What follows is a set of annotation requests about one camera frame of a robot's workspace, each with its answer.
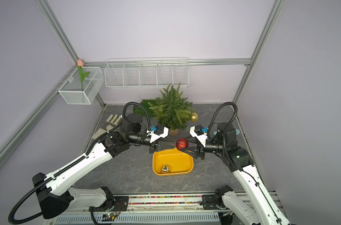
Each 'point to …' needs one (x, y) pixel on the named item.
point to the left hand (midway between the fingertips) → (173, 143)
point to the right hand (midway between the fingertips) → (183, 142)
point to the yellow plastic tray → (172, 162)
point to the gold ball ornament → (194, 117)
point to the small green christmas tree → (172, 111)
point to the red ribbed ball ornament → (181, 143)
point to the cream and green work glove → (113, 121)
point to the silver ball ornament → (165, 168)
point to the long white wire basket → (146, 72)
